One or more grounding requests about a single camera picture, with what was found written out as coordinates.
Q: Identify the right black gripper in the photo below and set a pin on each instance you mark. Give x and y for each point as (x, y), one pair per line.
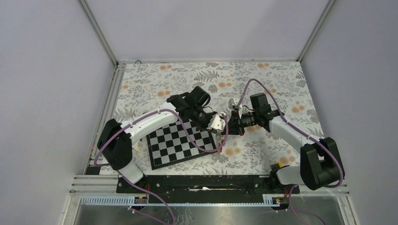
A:
(234, 126)

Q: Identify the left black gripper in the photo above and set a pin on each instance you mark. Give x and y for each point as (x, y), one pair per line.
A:
(210, 114)

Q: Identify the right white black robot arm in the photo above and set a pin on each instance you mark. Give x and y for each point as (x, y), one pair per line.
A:
(320, 162)

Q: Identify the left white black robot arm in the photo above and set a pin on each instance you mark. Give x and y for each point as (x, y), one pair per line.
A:
(117, 138)

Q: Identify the black white chessboard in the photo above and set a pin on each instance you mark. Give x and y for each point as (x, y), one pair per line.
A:
(170, 145)

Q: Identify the floral patterned table mat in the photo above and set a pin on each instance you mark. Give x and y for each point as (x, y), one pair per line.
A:
(146, 86)

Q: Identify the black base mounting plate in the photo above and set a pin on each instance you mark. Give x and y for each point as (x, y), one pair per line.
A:
(203, 189)

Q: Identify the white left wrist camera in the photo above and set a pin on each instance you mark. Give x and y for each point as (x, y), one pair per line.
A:
(217, 123)

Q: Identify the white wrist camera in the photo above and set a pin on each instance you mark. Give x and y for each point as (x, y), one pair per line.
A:
(233, 104)
(217, 123)

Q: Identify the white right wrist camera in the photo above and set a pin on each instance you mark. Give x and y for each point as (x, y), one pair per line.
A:
(233, 104)

